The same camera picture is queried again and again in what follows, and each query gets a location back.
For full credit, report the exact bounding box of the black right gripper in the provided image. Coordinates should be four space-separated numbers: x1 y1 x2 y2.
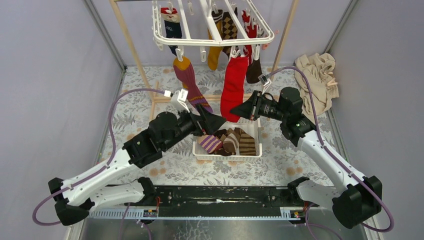
230 90 288 122

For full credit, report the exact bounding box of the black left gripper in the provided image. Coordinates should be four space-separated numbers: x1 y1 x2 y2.
162 103 227 152

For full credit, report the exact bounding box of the purple striped beige sock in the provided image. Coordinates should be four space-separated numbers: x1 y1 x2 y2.
196 135 223 154

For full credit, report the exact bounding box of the tan brown sock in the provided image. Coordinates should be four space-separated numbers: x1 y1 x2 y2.
222 127 242 155

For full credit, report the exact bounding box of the brown cream striped sock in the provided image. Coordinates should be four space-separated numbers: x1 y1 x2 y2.
238 128 257 156

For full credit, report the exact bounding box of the dark brown sock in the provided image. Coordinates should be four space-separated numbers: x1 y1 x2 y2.
246 58 263 84

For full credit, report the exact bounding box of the maroon purple striped sock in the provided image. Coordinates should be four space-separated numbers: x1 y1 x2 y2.
173 56 213 113

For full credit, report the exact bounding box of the red white striped sock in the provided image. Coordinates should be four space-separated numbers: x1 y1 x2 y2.
241 9 258 66

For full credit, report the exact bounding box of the brown argyle sock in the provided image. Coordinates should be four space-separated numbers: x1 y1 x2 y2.
213 129 235 157
221 7 238 58

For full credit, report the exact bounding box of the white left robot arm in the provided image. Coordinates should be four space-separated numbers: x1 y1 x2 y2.
48 105 226 226

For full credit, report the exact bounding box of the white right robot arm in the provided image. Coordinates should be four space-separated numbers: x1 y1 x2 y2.
230 87 383 229

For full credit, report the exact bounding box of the white clip sock hanger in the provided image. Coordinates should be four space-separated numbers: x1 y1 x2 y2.
151 0 275 62

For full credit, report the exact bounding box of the white plastic basket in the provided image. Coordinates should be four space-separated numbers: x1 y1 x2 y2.
192 118 263 162

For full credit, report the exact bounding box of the wooden clothes rack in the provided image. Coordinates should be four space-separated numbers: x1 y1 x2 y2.
109 0 301 125

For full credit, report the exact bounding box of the mustard yellow striped sock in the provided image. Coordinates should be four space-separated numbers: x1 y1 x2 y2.
207 9 223 71

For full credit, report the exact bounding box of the beige crumpled cloth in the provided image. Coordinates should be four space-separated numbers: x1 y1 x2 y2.
294 53 339 119

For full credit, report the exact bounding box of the navy blue sock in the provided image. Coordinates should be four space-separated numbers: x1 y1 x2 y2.
160 7 183 39

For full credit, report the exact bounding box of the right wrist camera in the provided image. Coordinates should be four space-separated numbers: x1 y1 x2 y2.
258 74 272 94

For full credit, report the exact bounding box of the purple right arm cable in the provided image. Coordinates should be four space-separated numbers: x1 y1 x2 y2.
269 66 395 233

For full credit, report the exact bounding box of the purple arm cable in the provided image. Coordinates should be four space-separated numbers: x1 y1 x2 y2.
32 87 167 227
269 66 395 233

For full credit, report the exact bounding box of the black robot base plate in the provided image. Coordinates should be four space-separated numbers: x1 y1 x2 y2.
130 185 308 218

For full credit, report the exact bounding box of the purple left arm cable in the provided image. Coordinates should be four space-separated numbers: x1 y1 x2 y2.
32 87 167 227

